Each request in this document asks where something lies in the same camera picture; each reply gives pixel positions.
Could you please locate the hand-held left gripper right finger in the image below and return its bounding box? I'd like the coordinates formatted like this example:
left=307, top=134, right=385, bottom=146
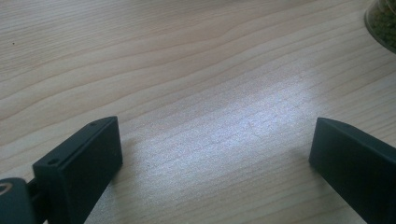
left=308, top=117, right=396, bottom=224

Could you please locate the glass jar with green contents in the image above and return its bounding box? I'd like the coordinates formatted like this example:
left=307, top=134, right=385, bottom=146
left=363, top=0, right=396, bottom=54

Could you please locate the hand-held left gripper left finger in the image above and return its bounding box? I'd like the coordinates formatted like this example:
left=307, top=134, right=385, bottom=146
left=32, top=116, right=123, bottom=224

